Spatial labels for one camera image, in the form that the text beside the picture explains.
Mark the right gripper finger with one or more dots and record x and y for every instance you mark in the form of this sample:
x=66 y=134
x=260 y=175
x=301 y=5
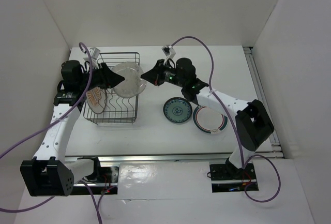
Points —
x=159 y=67
x=151 y=76

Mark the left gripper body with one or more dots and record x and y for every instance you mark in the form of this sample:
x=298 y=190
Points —
x=97 y=78

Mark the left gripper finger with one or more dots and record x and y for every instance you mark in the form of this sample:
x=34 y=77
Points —
x=113 y=79
x=106 y=71

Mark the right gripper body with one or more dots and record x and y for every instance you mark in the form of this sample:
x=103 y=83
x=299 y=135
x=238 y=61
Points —
x=169 y=75

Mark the clear glass plate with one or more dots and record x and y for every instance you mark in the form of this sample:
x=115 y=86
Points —
x=133 y=84

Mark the orange sunburst plate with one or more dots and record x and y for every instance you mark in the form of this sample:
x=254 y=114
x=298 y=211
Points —
x=96 y=100

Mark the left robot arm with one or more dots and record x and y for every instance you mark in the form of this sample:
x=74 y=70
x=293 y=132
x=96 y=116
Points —
x=46 y=174

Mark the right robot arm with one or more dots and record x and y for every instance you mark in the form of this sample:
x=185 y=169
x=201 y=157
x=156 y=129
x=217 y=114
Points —
x=250 y=120

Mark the blue floral plate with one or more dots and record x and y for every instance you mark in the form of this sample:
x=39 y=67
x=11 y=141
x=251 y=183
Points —
x=177 y=110

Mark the white plate teal red rim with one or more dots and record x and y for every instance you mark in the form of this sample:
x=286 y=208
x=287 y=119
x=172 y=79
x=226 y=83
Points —
x=209 y=121

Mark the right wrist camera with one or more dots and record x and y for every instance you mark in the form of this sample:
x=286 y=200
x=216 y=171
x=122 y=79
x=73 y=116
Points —
x=169 y=52

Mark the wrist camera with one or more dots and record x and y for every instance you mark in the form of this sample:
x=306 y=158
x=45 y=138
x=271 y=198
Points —
x=169 y=52
x=94 y=53

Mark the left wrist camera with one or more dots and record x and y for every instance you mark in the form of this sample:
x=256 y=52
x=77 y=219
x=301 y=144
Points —
x=94 y=53

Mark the grey wire dish rack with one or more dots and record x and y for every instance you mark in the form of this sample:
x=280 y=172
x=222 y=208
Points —
x=113 y=108

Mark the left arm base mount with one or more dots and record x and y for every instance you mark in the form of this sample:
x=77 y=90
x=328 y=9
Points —
x=101 y=177

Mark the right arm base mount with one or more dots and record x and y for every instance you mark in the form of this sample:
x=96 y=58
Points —
x=225 y=178

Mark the aluminium rail frame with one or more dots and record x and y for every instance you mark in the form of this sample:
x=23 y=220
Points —
x=231 y=69

